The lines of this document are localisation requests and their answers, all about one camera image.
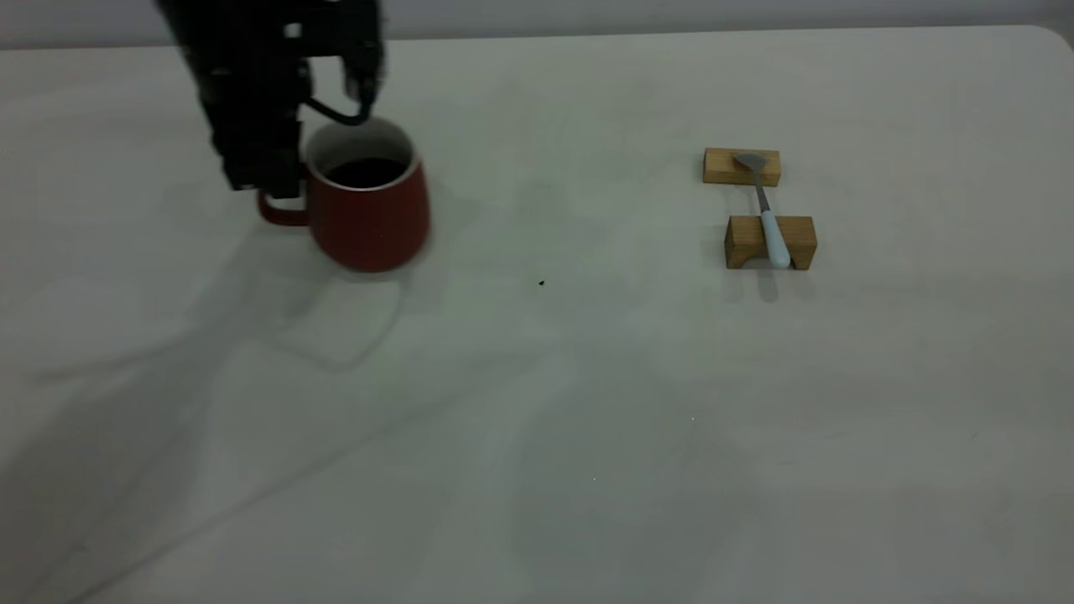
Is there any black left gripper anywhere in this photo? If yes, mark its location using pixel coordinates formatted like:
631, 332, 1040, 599
186, 52, 313, 200

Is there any red ceramic mug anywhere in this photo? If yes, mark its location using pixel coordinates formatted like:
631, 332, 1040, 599
257, 117, 431, 273

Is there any spoon with light blue handle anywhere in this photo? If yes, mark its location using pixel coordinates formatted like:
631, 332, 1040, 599
734, 153, 792, 270

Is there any flat rectangular wooden block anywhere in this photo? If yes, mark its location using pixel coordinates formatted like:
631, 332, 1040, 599
702, 148, 782, 187

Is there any arched wooden block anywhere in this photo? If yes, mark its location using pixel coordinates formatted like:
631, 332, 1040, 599
724, 216, 817, 271

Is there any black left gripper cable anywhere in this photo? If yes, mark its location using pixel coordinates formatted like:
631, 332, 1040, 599
304, 92, 375, 128

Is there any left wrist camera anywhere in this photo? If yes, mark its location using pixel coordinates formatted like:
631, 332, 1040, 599
337, 0, 388, 107

